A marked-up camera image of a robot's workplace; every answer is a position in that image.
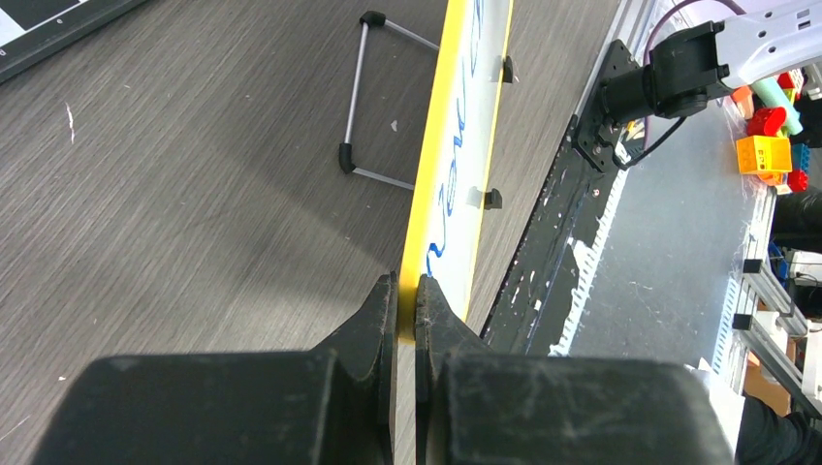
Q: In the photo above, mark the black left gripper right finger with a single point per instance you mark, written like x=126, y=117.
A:
x=477, y=406

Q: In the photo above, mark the metal whiteboard stand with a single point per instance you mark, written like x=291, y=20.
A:
x=387, y=111

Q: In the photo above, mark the yellow framed whiteboard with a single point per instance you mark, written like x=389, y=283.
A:
x=452, y=178

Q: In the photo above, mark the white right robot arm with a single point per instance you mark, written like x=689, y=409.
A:
x=711, y=60

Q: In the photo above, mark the red toy block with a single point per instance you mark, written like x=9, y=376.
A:
x=766, y=122

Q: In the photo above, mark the orange yellow toy block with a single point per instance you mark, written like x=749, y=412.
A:
x=764, y=155

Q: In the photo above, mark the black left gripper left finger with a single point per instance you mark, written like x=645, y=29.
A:
x=331, y=404

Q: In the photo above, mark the white toothed cable rail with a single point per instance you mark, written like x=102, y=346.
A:
x=587, y=258

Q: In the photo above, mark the black white chessboard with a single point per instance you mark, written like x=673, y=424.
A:
x=32, y=31

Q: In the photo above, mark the aluminium frame rail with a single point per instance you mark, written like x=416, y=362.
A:
x=775, y=330

